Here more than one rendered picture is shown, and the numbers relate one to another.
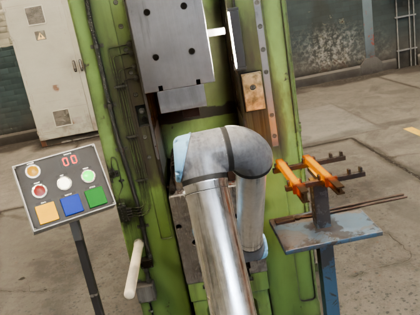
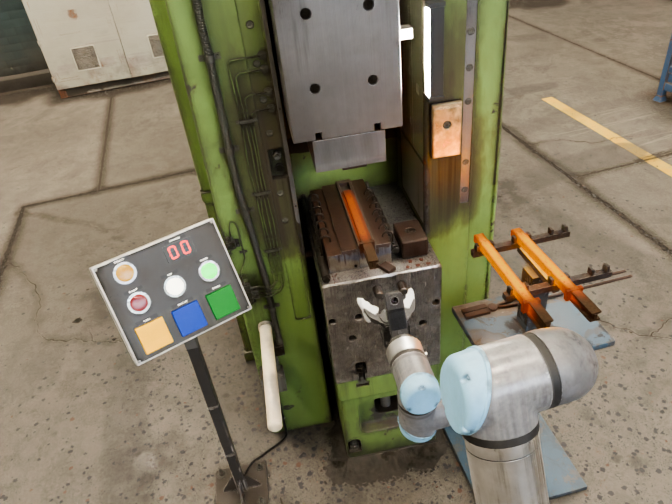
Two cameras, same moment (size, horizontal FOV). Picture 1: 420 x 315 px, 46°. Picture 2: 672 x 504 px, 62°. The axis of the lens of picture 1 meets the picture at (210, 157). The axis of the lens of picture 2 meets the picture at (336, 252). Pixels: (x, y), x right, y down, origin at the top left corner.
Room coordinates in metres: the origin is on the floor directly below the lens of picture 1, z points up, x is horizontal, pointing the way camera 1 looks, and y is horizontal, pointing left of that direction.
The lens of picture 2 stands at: (0.67, 0.29, 2.01)
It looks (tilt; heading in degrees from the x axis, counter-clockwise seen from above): 36 degrees down; 354
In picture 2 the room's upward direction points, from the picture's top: 7 degrees counter-clockwise
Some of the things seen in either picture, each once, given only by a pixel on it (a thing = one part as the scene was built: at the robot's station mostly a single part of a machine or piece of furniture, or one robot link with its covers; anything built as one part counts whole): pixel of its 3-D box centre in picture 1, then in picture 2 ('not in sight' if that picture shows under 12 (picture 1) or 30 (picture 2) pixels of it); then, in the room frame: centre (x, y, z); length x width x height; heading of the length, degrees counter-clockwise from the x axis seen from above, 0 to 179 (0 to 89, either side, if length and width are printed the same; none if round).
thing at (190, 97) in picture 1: (182, 90); (337, 122); (2.27, 0.07, 1.32); 0.42 x 0.20 x 0.10; 0
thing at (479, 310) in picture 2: (340, 208); (548, 293); (1.98, -0.53, 0.73); 0.60 x 0.04 x 0.01; 94
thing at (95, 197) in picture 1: (95, 197); (222, 302); (1.91, 0.49, 1.01); 0.07 x 0.05 x 0.07; 115
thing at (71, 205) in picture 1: (72, 205); (189, 318); (1.87, 0.58, 1.01); 0.07 x 0.05 x 0.07; 115
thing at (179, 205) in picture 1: (215, 209); (367, 277); (2.28, 0.02, 0.69); 0.56 x 0.38 x 0.45; 0
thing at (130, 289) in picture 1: (134, 267); (269, 373); (1.97, 0.42, 0.62); 0.44 x 0.05 x 0.05; 0
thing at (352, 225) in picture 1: (322, 226); (529, 324); (1.87, -0.42, 0.71); 0.40 x 0.30 x 0.02; 93
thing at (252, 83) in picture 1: (253, 91); (445, 130); (2.19, -0.24, 1.27); 0.09 x 0.02 x 0.17; 90
